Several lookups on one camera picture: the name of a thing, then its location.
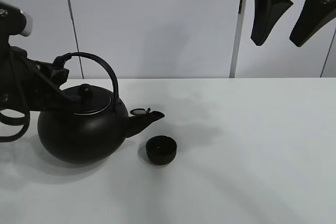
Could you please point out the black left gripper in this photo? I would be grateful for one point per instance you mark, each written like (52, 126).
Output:
(31, 85)

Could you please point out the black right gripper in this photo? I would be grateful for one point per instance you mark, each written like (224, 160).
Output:
(314, 15)

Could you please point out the black teapot with handle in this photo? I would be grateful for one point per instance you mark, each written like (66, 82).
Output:
(98, 126)

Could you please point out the small black teacup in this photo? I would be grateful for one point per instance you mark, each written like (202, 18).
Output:
(161, 149)

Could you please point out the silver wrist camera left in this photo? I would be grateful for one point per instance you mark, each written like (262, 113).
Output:
(15, 21)

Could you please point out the white partition post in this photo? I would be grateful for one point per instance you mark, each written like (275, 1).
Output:
(237, 38)

